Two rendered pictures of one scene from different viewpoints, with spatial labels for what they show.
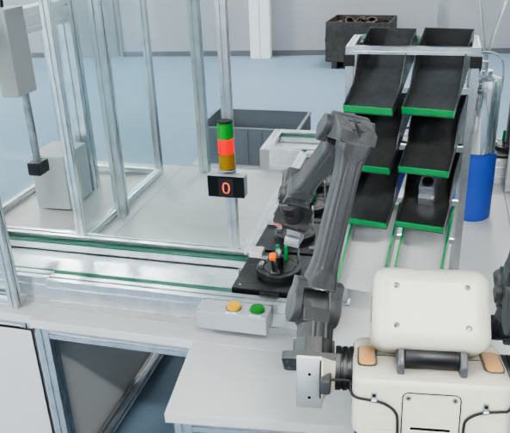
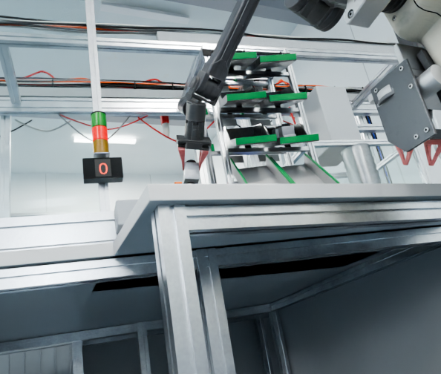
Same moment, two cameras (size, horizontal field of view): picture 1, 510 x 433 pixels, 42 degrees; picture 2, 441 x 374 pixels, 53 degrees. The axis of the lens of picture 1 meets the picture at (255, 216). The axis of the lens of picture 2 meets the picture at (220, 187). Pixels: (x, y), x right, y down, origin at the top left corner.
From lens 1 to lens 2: 1.66 m
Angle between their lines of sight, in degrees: 57
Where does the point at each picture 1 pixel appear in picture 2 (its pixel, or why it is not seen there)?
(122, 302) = not seen: outside the picture
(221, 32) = (93, 56)
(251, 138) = (28, 359)
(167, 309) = (61, 237)
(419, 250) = (298, 180)
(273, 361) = not seen: hidden behind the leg
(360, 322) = not seen: hidden behind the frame
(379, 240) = (264, 179)
